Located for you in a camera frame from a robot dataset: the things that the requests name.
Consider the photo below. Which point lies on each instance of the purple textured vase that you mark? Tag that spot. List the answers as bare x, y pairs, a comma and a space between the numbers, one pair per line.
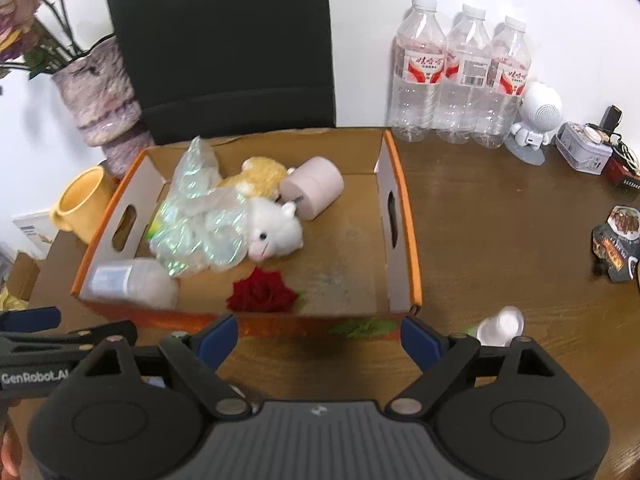
97, 91

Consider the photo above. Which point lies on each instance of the black snack packet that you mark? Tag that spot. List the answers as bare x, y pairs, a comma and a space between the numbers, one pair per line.
615, 245

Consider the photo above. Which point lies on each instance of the middle clear water bottle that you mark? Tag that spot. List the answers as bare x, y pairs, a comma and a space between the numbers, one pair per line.
467, 60

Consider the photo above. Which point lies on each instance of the clear water bottle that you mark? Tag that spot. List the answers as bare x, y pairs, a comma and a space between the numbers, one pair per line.
467, 60
419, 58
506, 81

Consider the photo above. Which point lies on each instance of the white tin box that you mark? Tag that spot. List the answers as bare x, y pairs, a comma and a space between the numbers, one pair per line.
583, 148

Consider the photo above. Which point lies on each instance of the yellow ceramic mug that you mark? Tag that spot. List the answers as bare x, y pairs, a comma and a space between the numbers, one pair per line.
81, 206

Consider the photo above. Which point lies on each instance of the dried flowers in vase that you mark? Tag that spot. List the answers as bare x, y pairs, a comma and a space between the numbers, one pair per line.
28, 45

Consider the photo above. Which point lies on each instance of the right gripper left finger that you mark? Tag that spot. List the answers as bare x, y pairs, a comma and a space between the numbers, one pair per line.
137, 412

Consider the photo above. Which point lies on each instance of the yellow white plush alpaca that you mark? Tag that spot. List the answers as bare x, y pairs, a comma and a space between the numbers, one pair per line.
274, 230

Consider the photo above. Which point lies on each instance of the white translucent plastic container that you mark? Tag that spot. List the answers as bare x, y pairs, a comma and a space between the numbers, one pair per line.
143, 282

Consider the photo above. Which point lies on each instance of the red cardboard box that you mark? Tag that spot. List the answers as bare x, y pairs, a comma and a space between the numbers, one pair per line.
359, 262

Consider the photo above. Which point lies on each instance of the white robot figurine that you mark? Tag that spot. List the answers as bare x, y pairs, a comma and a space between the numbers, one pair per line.
541, 114

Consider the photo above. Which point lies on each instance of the white booklet by wall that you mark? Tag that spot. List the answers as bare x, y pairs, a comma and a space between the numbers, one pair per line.
38, 229

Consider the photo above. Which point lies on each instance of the pink cylindrical box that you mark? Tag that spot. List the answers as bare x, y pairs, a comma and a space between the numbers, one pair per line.
312, 187

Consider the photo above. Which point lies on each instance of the green spray bottle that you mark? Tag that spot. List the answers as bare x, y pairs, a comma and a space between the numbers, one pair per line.
500, 329

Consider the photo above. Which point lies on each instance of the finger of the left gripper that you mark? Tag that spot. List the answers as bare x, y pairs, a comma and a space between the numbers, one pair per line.
30, 320

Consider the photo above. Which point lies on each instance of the dark red small box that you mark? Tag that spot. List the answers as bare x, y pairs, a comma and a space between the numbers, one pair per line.
619, 176

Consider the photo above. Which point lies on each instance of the right clear water bottle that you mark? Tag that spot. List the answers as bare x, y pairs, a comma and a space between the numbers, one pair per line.
506, 81

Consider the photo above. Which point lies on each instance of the left clear water bottle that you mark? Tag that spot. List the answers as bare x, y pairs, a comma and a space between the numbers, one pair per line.
419, 58

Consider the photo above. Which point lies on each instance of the iridescent plastic bag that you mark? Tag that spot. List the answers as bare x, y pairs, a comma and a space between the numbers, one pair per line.
200, 225

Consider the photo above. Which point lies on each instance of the person's hand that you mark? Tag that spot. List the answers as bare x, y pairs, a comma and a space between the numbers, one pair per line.
11, 452

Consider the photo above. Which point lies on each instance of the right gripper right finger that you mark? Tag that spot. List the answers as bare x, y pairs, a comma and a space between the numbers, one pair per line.
499, 412

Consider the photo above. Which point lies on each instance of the small cardboard box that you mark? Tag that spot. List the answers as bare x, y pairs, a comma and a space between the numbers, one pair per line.
23, 276

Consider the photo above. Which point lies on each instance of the red fabric rose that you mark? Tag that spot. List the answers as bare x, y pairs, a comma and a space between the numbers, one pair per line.
261, 292

